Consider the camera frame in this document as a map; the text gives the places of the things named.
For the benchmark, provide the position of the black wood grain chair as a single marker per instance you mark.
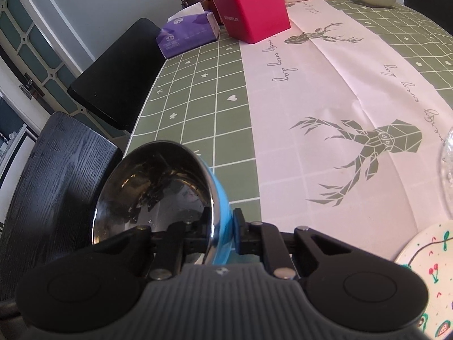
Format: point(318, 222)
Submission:
point(53, 191)

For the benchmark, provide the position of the clear glass plate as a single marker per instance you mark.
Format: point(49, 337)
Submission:
point(448, 156)

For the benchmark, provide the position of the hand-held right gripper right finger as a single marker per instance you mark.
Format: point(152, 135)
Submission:
point(237, 232)

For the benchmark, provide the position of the glass panel door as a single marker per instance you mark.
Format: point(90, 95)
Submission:
point(32, 39)

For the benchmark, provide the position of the white printed plate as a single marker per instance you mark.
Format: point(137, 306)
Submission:
point(433, 255)

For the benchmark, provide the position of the purple tissue pack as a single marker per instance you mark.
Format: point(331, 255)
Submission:
point(187, 35)

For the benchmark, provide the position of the blue steel bowl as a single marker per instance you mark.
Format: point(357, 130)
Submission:
point(155, 187)

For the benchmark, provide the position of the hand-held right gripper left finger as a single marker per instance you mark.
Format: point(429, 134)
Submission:
point(196, 230)

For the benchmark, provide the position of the pink box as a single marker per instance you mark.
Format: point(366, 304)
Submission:
point(254, 10)

